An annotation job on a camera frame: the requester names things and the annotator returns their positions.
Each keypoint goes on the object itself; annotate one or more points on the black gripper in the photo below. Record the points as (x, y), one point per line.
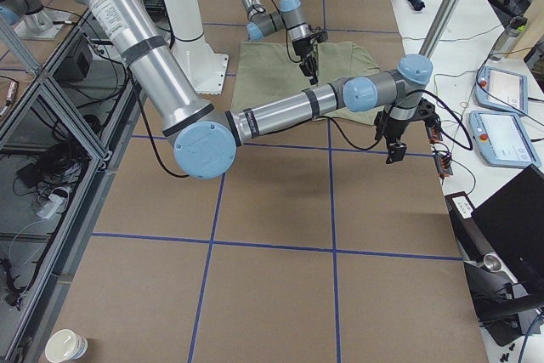
(303, 48)
(396, 128)

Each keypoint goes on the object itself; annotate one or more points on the olive green long-sleeve shirt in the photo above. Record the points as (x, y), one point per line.
(265, 73)

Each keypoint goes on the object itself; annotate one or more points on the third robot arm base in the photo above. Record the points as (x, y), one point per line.
(29, 19)

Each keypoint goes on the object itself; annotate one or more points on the small electronics breakout board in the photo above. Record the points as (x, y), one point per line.
(441, 153)

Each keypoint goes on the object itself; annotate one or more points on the near blue teach pendant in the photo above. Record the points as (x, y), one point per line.
(501, 139)

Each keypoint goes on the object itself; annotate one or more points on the blue teach pendant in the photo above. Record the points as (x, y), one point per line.
(502, 90)
(501, 139)

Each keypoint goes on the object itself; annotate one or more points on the far blue teach pendant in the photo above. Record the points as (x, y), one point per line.
(502, 90)

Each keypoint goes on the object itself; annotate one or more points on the black laptop computer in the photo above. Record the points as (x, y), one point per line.
(512, 222)

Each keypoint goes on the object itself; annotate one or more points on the black power adapter box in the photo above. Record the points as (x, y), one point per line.
(75, 65)

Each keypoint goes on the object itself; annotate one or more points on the white paper cup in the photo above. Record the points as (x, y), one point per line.
(65, 345)

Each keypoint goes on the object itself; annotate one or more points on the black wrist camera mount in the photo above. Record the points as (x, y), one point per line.
(317, 37)
(425, 112)

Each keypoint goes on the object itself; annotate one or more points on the grey aluminium frame post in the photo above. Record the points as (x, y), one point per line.
(437, 28)

